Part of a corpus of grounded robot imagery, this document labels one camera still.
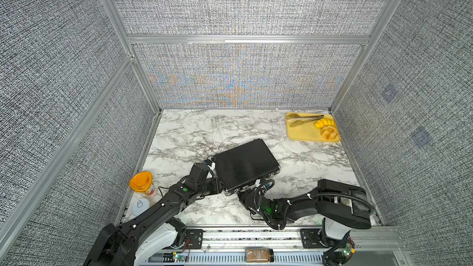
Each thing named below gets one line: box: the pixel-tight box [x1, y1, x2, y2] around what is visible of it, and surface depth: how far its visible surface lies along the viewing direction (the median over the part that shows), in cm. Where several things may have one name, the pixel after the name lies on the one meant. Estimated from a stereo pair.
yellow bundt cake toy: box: [320, 124, 337, 141], surface depth 106 cm
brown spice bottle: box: [245, 248, 275, 263], surface depth 69 cm
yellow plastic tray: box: [285, 112, 342, 143], surface depth 112 cm
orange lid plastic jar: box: [128, 170, 153, 193], surface depth 81 cm
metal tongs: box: [287, 113, 325, 127], surface depth 116 cm
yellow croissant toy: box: [314, 118, 334, 128], surface depth 111 cm
